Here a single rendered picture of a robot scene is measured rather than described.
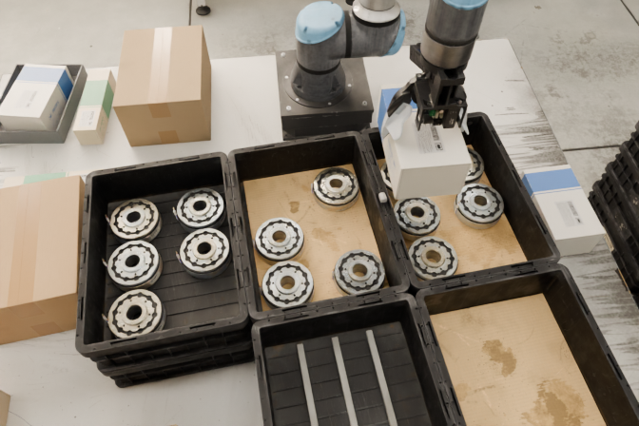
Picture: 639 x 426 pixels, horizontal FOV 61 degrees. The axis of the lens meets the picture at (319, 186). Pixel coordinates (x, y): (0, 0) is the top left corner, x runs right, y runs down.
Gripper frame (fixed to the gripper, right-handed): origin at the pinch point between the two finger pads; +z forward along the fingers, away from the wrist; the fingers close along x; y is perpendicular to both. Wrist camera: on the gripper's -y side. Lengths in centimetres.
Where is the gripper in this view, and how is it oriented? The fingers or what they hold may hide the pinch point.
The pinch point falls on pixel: (421, 131)
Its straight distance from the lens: 99.3
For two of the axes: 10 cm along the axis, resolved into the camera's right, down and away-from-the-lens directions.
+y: 1.0, 8.1, -5.7
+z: 0.0, 5.8, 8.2
